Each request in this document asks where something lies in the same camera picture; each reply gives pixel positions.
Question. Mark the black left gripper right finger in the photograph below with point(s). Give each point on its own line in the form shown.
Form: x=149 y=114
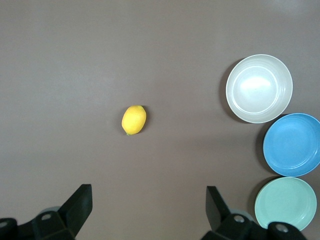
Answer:
x=215 y=210

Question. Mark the yellow lemon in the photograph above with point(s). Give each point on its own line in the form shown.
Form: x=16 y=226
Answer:
x=134 y=120

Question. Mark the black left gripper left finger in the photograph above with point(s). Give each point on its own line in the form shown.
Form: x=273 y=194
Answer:
x=77 y=207

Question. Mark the light green plate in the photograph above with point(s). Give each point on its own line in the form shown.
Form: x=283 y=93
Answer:
x=285 y=202

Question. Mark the beige plate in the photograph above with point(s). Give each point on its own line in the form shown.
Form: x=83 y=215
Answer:
x=259 y=88

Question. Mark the blue plate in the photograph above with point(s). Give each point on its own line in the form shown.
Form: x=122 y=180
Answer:
x=292 y=144

